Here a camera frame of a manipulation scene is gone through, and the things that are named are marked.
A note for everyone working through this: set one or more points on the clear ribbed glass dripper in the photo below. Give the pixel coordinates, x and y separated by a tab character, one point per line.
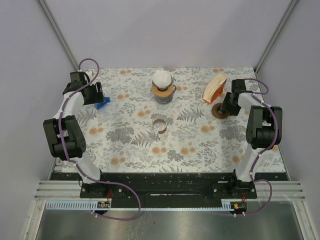
162	85

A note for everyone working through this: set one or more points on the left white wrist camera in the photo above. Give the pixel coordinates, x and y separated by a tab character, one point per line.
89	75

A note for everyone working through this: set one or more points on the paper coffee filter pack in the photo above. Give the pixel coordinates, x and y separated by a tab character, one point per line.
215	88

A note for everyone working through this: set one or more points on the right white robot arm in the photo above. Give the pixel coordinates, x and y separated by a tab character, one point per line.
263	132

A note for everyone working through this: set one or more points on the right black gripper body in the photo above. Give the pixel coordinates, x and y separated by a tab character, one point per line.
234	109

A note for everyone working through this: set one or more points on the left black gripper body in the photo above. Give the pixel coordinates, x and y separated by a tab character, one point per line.
91	89

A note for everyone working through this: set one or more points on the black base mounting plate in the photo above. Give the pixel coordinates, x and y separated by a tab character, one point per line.
169	190

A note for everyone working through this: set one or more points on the white paper coffee filter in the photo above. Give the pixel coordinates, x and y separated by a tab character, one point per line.
161	75

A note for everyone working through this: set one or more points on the white slotted cable duct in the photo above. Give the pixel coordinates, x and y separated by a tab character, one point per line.
98	206

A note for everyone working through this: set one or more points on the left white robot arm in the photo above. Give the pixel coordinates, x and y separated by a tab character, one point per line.
65	138

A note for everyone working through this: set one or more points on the glass coffee server carafe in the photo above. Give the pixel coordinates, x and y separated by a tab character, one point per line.
163	97

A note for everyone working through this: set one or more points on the floral patterned table mat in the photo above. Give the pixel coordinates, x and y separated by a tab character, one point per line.
120	138

